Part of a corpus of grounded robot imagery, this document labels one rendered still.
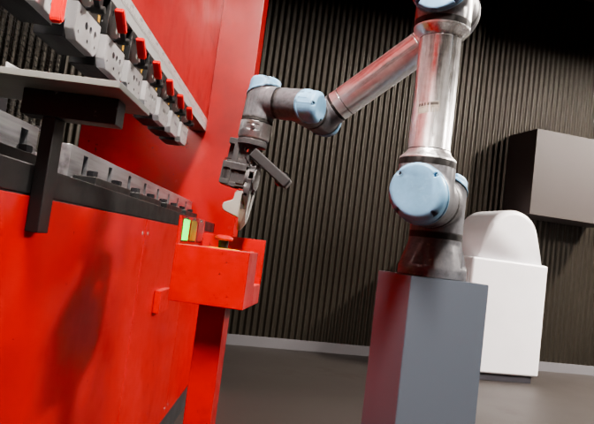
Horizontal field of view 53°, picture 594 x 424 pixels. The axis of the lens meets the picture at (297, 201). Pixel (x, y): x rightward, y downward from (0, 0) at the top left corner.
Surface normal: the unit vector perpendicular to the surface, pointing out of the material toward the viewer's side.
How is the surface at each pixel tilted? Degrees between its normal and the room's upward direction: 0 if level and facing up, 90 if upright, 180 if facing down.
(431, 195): 98
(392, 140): 90
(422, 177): 97
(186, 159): 90
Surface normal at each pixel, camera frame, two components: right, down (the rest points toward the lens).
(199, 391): -0.10, -0.09
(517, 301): 0.25, -0.04
